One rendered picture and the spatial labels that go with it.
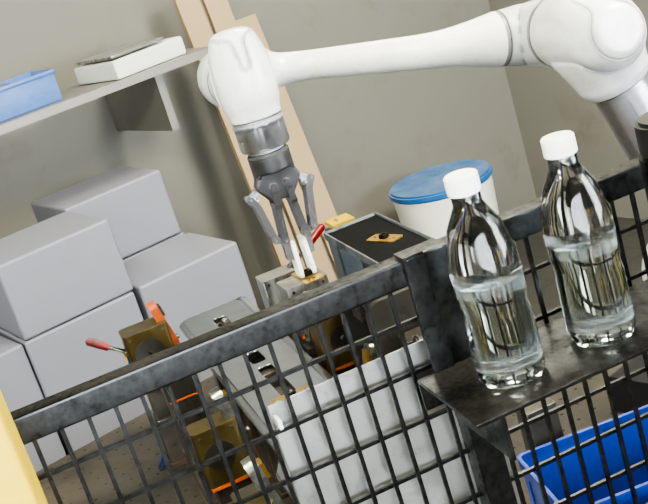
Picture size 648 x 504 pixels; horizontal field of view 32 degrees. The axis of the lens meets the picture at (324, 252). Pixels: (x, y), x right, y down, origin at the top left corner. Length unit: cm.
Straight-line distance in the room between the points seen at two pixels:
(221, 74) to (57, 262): 174
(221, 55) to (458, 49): 42
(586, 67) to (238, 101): 58
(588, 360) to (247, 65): 99
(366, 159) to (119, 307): 203
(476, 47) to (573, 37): 21
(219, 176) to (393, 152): 96
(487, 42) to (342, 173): 327
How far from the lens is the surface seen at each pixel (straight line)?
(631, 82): 194
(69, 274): 355
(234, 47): 187
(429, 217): 482
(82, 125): 462
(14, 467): 92
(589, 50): 187
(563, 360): 106
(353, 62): 203
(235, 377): 239
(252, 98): 188
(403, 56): 200
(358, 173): 529
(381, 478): 115
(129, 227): 404
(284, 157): 192
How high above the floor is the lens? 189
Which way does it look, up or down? 17 degrees down
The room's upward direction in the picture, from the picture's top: 17 degrees counter-clockwise
